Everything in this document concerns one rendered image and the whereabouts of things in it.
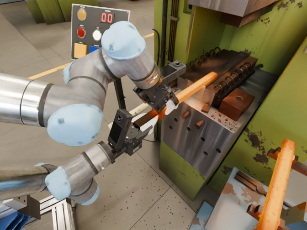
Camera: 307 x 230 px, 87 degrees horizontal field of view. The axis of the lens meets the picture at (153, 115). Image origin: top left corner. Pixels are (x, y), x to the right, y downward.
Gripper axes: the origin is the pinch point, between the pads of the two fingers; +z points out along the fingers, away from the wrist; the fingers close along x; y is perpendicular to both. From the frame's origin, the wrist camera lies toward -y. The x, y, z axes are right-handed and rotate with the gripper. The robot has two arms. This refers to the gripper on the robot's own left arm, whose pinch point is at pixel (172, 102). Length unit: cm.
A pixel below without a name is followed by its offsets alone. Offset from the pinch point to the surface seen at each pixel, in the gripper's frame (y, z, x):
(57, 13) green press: -55, 120, -476
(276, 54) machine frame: -58, 31, 13
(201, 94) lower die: -13.4, 13.0, 1.9
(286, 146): -10.2, 8.4, 36.4
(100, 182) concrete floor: 78, 71, -42
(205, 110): -8.0, 13.0, 7.7
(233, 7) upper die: -29.6, -16.0, 4.2
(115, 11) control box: -20, -11, -49
